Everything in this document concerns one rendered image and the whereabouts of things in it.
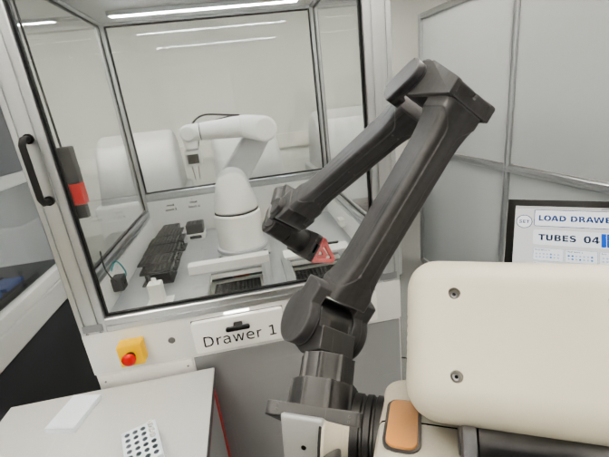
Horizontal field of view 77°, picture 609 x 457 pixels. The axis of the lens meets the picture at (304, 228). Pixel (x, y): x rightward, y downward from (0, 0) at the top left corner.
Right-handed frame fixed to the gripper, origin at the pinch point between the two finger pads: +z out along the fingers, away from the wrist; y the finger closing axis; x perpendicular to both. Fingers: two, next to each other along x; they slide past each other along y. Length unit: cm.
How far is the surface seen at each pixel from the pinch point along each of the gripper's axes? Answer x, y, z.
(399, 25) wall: -278, 268, 130
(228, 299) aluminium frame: 25.5, 30.6, -2.9
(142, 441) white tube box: 62, 11, -14
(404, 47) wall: -265, 267, 149
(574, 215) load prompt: -44, -25, 49
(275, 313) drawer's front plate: 22.3, 24.7, 10.9
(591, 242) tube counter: -39, -31, 51
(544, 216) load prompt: -41, -19, 46
